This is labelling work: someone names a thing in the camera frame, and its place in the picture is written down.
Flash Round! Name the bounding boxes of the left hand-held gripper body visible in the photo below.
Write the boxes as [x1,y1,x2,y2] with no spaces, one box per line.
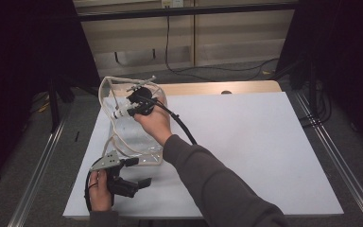
[89,149,140,200]

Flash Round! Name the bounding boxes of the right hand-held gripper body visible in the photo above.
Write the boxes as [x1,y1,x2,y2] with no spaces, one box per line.
[126,75,159,116]

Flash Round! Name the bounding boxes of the clear plastic bag beige trim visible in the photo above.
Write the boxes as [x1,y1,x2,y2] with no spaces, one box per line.
[97,75,169,167]

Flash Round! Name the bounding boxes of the person's left hand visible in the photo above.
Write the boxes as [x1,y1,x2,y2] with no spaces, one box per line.
[87,169,113,213]

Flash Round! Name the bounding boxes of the person's right hand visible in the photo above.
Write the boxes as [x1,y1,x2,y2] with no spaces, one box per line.
[132,99,174,147]

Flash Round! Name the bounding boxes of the wooden table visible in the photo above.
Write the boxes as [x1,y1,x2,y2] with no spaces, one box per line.
[107,79,283,97]

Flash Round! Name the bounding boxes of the black metal stand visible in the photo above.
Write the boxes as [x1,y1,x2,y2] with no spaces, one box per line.
[48,75,61,133]

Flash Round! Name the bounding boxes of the black horizontal bar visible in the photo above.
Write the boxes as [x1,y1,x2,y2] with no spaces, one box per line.
[75,2,299,23]

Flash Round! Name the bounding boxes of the black curtain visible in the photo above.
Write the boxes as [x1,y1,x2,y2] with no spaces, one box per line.
[277,0,363,157]
[0,0,102,190]

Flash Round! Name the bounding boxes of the left hand-held gripper black cable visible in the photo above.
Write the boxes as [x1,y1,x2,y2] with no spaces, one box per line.
[83,157,106,213]

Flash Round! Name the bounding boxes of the long black hanging cable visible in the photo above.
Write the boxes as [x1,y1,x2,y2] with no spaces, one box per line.
[164,15,281,82]

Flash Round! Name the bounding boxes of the aluminium floor rail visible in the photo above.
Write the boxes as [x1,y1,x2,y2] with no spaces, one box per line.
[8,113,68,227]
[294,91,363,227]

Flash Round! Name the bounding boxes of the wall socket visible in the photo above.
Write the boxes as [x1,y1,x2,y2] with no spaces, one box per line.
[161,0,184,9]

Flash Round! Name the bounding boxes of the bundle of black floor cables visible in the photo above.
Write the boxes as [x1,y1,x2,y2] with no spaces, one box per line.
[299,81,333,129]

